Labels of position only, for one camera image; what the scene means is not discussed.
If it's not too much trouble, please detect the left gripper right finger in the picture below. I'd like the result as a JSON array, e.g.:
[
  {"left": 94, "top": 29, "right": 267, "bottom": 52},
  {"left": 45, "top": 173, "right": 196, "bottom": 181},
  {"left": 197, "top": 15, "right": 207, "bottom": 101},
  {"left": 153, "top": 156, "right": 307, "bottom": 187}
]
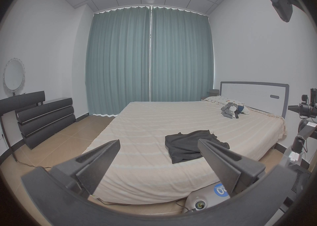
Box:
[{"left": 198, "top": 138, "right": 266, "bottom": 197}]

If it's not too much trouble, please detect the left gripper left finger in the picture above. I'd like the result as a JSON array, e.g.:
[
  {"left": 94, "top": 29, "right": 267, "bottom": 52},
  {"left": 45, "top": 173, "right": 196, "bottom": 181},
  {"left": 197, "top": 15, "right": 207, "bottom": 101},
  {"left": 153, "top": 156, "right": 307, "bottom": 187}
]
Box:
[{"left": 51, "top": 140, "right": 121, "bottom": 195}]

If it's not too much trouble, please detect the black T-shirt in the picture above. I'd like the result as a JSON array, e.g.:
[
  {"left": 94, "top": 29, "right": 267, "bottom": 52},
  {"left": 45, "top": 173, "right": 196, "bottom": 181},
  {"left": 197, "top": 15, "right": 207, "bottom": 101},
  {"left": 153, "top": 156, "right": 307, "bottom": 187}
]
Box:
[{"left": 165, "top": 130, "right": 230, "bottom": 164}]

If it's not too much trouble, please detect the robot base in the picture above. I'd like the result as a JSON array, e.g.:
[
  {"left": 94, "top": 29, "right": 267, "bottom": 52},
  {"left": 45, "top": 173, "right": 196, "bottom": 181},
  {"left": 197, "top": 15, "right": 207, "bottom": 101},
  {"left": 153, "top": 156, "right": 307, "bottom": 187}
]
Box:
[{"left": 182, "top": 143, "right": 314, "bottom": 214}]

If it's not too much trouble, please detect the pile of clothes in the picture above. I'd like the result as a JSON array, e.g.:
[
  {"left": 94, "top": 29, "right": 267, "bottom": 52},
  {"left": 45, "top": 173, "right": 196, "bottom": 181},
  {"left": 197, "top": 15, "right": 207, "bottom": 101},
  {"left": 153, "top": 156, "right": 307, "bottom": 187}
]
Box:
[{"left": 221, "top": 102, "right": 250, "bottom": 119}]

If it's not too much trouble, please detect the bed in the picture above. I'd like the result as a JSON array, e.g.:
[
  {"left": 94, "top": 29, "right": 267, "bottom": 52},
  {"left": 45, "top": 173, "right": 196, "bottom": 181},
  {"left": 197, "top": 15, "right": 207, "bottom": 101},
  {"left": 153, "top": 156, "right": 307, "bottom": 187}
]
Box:
[{"left": 90, "top": 81, "right": 290, "bottom": 205}]

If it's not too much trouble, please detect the white printed pillow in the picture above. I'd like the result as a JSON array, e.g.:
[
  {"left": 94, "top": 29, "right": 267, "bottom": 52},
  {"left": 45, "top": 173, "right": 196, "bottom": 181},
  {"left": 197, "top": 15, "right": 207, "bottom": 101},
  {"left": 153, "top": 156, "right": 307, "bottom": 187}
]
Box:
[{"left": 204, "top": 96, "right": 244, "bottom": 107}]

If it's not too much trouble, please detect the black chest of drawers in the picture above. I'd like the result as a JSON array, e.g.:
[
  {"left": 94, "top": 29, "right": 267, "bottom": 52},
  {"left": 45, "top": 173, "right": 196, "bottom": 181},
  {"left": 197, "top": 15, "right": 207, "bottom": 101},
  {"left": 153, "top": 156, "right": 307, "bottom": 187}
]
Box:
[{"left": 15, "top": 97, "right": 76, "bottom": 150}]

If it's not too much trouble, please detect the grey bedside table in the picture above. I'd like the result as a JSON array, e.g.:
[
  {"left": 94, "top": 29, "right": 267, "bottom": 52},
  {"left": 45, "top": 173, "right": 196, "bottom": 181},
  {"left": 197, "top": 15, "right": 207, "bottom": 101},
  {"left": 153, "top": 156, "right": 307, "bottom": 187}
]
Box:
[{"left": 201, "top": 89, "right": 219, "bottom": 101}]

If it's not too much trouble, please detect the round white mirror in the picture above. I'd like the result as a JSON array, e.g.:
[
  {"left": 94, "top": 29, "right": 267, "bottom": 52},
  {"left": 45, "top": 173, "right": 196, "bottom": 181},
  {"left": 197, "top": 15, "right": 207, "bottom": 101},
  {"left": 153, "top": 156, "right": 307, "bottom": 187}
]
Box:
[{"left": 3, "top": 58, "right": 26, "bottom": 96}]

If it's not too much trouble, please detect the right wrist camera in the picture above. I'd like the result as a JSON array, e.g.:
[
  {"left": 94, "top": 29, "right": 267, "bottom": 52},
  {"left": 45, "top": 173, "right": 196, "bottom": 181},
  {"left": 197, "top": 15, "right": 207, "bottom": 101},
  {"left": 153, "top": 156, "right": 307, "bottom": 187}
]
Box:
[{"left": 300, "top": 88, "right": 317, "bottom": 105}]

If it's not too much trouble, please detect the black cable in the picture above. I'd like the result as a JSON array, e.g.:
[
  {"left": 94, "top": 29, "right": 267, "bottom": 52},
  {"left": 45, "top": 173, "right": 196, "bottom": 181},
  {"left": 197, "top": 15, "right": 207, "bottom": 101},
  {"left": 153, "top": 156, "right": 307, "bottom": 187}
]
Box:
[
  {"left": 175, "top": 198, "right": 191, "bottom": 211},
  {"left": 15, "top": 159, "right": 53, "bottom": 170}
]

